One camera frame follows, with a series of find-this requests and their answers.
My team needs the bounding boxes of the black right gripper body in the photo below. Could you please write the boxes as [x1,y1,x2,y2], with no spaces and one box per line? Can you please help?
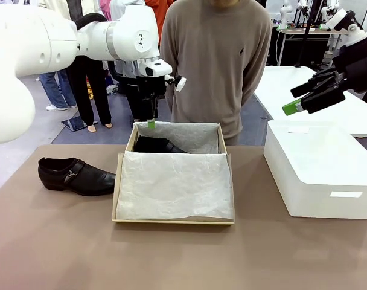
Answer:
[333,36,367,93]

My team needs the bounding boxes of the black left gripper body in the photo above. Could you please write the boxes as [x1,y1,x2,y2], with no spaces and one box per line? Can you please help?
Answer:
[137,76,165,103]

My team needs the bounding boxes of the black leather buckle shoe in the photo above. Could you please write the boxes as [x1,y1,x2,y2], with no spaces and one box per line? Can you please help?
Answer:
[132,135,191,154]
[37,156,116,196]

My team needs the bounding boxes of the white tissue paper sheet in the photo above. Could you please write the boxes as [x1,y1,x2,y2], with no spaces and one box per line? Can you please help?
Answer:
[116,121,234,221]

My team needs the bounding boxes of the brown cardboard shoe box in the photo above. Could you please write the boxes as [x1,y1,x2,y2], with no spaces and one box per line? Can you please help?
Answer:
[112,121,235,226]

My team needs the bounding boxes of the pile of clothes on floor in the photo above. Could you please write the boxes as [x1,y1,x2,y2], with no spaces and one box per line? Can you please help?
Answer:
[86,77,121,98]

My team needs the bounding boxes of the white table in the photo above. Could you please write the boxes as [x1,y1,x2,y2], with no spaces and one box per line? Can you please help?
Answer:
[252,65,367,137]

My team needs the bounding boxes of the black stand pole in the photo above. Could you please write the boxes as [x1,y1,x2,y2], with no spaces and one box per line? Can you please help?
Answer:
[294,0,321,68]

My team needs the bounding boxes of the background table with robots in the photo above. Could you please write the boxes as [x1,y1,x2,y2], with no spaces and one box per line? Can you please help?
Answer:
[275,25,350,66]

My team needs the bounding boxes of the bystander white jacket black trousers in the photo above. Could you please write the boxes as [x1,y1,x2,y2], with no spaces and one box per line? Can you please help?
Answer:
[65,57,113,133]

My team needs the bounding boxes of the white plastic storage bin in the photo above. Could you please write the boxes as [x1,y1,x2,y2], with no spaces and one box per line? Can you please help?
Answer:
[263,120,367,220]

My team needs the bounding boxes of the bystander in orange top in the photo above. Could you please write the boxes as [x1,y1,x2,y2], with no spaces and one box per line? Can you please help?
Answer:
[144,0,175,46]

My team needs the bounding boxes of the person in beige sweater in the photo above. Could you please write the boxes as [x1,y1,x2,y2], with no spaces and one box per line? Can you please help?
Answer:
[159,0,272,146]

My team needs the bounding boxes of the bystander white shirt blue jeans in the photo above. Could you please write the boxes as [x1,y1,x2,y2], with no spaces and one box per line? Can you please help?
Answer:
[38,69,78,112]

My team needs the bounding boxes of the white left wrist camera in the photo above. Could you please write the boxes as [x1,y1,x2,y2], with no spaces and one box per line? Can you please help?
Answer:
[164,75,187,92]

